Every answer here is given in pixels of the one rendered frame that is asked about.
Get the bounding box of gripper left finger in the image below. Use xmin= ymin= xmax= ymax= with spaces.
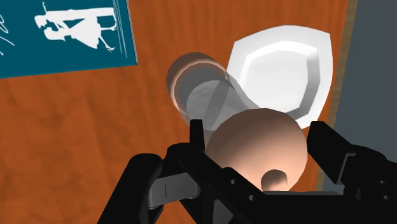
xmin=97 ymin=118 xmax=265 ymax=224

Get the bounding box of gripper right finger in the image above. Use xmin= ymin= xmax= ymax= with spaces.
xmin=306 ymin=120 xmax=397 ymax=224

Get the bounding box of pink and clear glass jar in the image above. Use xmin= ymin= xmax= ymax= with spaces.
xmin=166 ymin=52 xmax=309 ymax=192

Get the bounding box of white plate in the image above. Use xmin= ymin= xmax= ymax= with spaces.
xmin=226 ymin=25 xmax=334 ymax=130

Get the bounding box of teal book with white figure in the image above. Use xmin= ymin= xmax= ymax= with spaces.
xmin=0 ymin=0 xmax=139 ymax=80

